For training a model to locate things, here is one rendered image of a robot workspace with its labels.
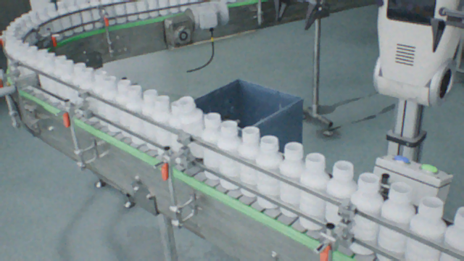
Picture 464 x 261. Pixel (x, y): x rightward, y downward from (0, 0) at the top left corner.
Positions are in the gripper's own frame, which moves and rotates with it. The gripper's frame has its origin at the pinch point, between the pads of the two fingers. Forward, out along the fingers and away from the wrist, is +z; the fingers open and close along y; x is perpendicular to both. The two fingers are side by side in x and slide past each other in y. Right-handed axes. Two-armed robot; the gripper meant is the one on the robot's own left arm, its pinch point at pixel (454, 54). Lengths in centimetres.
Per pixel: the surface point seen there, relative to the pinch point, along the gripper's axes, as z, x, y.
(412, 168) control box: 26.5, -18.8, 4.4
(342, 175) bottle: 30.4, -33.9, -3.5
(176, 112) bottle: 32, -31, -51
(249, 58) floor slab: 17, 278, -257
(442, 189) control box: 28.6, -16.9, 10.9
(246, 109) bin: 34, 39, -79
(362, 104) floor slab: 26, 245, -116
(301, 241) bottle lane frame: 48, -30, -9
